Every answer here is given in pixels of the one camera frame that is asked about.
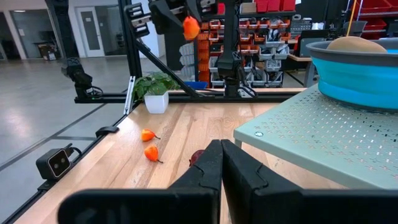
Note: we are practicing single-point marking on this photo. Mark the white door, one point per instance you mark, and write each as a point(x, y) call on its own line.
point(90, 31)

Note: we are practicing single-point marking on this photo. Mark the black table-level camera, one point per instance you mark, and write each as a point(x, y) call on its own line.
point(53, 163)

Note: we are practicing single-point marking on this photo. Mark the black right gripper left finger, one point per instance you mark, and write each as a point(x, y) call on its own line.
point(140, 208)

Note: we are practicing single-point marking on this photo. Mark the blue bin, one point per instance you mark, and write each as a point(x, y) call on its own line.
point(196, 84)

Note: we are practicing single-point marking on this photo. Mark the silver metal strip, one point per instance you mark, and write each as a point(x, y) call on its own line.
point(129, 93)

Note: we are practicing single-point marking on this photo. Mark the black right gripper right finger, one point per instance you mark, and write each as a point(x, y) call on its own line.
point(280, 208)

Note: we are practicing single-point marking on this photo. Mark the black edge clip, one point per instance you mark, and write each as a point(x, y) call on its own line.
point(107, 130)

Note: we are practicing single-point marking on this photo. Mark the blue grey collapsible colander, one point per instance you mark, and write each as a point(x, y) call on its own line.
point(357, 77)

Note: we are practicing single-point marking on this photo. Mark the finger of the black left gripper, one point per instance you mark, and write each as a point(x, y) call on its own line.
point(168, 15)
point(199, 9)

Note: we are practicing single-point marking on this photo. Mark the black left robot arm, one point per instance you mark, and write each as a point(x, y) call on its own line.
point(230, 62)

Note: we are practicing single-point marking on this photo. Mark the black aluminium frame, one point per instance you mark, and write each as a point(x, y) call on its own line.
point(183, 97)

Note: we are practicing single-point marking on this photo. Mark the dark red pomegranate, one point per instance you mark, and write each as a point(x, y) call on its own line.
point(196, 156)

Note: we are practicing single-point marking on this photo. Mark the green leafy lettuce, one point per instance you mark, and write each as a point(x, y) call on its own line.
point(157, 84)

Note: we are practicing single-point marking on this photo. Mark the brown kiwi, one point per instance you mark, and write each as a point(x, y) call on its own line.
point(356, 45)

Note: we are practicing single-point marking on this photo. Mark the shelf with orange bins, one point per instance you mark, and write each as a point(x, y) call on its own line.
point(267, 34)

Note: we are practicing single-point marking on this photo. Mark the pale green perforated metal rack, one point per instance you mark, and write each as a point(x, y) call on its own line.
point(311, 137)

